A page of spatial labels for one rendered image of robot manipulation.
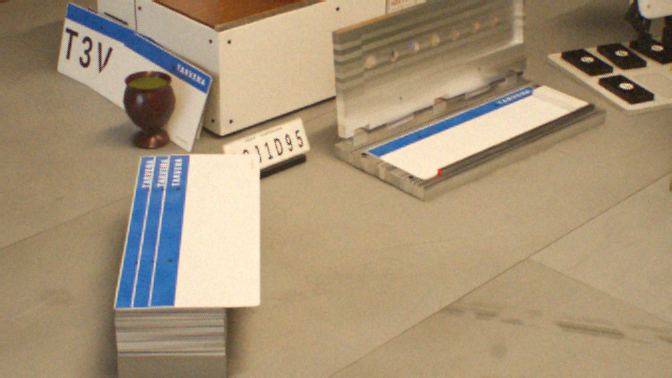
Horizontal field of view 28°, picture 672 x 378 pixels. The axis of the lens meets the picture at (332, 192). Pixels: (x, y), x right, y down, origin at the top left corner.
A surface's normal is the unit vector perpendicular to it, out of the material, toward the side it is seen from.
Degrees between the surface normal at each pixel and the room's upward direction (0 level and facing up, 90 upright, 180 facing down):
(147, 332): 90
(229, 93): 90
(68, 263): 0
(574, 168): 0
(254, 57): 90
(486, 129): 0
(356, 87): 83
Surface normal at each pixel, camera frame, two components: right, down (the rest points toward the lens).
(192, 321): 0.05, 0.47
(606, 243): 0.02, -0.88
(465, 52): 0.67, 0.25
